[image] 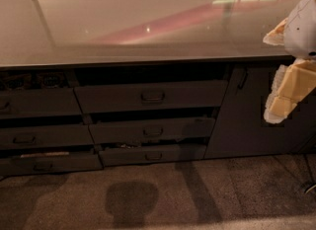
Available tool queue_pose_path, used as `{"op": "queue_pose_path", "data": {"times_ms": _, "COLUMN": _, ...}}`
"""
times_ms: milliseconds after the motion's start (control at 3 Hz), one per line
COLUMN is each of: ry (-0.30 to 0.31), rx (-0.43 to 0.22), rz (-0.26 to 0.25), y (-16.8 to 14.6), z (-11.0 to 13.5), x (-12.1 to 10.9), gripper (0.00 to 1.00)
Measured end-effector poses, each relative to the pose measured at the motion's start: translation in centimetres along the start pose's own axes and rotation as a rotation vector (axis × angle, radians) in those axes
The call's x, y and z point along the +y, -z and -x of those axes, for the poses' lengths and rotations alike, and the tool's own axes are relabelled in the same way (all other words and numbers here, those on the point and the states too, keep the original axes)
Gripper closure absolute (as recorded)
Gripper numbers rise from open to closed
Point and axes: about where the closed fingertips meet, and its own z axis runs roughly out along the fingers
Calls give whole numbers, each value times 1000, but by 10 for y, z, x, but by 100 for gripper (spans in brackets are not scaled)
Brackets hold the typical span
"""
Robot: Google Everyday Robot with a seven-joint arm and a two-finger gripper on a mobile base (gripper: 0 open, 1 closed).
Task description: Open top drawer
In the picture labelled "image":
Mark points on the dark snack packets in drawer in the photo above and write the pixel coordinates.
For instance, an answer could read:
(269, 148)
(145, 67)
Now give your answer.
(26, 81)

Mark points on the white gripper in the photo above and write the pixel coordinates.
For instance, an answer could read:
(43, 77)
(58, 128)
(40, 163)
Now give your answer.
(302, 32)

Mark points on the grey drawer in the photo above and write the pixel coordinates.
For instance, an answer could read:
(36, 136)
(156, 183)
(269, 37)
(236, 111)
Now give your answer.
(34, 103)
(152, 129)
(152, 96)
(54, 164)
(152, 154)
(45, 136)

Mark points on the grey cabinet door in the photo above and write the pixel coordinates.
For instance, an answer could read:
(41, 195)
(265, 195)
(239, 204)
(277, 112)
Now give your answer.
(241, 130)

